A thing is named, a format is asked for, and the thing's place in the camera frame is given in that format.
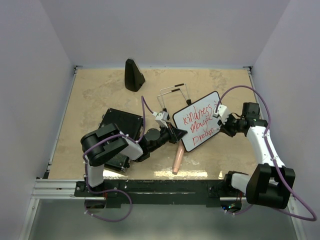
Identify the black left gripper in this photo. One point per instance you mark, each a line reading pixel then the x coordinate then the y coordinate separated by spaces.
pixel 174 132

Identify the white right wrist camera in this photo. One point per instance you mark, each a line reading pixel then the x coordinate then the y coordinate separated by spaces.
pixel 222 112

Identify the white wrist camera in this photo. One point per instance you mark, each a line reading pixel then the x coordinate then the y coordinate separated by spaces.
pixel 161 118
pixel 222 112

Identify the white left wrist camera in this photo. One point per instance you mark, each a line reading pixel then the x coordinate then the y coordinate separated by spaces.
pixel 161 118

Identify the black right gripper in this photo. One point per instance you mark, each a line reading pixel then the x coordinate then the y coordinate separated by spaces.
pixel 224 127

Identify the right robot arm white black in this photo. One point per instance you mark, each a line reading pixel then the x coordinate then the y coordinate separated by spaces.
pixel 268 184

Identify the white whiteboard black frame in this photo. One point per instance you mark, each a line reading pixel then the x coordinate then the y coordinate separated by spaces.
pixel 197 119

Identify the pink toy microphone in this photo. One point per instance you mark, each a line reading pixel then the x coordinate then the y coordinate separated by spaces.
pixel 178 158

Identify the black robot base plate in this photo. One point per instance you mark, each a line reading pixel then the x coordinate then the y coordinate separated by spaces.
pixel 210 193

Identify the black cone-shaped object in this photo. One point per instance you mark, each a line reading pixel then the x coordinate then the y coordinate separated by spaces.
pixel 133 77

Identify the wire whiteboard stand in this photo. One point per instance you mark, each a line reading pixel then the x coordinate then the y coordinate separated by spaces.
pixel 180 88

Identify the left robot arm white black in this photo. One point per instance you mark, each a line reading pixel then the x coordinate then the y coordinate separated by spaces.
pixel 103 144

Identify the black hard case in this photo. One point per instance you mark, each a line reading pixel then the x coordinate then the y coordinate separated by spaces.
pixel 127 123

